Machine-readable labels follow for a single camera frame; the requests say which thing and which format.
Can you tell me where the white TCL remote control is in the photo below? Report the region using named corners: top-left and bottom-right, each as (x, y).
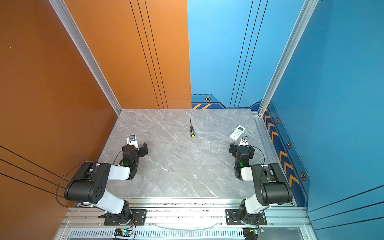
top-left (230, 125), bottom-right (246, 141)

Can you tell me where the black yellow screwdriver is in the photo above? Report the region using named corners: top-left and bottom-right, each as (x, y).
top-left (190, 119), bottom-right (195, 138)

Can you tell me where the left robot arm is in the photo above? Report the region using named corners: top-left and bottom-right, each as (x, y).
top-left (64, 143), bottom-right (149, 226)

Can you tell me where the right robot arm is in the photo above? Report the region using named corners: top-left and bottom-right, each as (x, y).
top-left (226, 143), bottom-right (293, 225)

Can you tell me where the left green circuit board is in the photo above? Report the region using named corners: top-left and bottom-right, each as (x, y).
top-left (113, 228), bottom-right (135, 240)

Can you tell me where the green circuit board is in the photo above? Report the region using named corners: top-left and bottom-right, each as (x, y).
top-left (243, 228), bottom-right (265, 240)
top-left (113, 228), bottom-right (135, 240)

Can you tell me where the right green circuit board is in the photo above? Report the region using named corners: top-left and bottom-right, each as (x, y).
top-left (243, 228), bottom-right (265, 240)

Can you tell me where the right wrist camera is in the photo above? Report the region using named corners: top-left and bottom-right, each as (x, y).
top-left (239, 136), bottom-right (249, 147)

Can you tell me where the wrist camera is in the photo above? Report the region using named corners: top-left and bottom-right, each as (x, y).
top-left (239, 136), bottom-right (249, 147)
top-left (126, 135), bottom-right (139, 149)

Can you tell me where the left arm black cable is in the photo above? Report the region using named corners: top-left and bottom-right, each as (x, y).
top-left (55, 149), bottom-right (124, 208)

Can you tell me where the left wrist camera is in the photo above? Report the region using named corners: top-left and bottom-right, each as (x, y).
top-left (126, 135), bottom-right (139, 149)

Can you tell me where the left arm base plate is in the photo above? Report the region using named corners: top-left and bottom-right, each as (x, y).
top-left (104, 209), bottom-right (147, 227)

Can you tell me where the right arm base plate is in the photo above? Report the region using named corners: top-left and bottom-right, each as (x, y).
top-left (225, 209), bottom-right (268, 226)

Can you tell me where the aluminium rail frame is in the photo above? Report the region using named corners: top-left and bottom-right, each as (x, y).
top-left (56, 198), bottom-right (316, 240)

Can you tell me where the clear cable on rail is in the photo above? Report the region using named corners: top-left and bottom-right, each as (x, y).
top-left (149, 221), bottom-right (223, 231)

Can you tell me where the right aluminium corner post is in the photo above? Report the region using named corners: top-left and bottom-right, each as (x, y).
top-left (258, 0), bottom-right (319, 117)

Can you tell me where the aluminium corner post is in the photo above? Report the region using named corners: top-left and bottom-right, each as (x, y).
top-left (258, 0), bottom-right (319, 117)
top-left (49, 0), bottom-right (122, 116)

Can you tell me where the left aluminium corner post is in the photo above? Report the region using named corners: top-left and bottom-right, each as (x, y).
top-left (49, 0), bottom-right (122, 116)

